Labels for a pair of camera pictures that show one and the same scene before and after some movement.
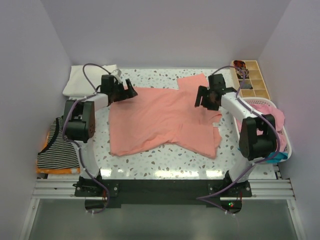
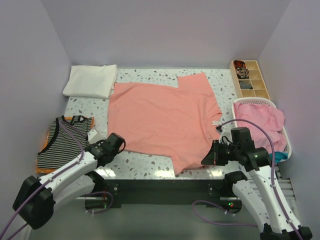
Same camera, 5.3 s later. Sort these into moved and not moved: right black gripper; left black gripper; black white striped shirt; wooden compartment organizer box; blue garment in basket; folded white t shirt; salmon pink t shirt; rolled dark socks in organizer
Moved: salmon pink t shirt; left black gripper; right black gripper
Not moved: blue garment in basket; rolled dark socks in organizer; black white striped shirt; folded white t shirt; wooden compartment organizer box
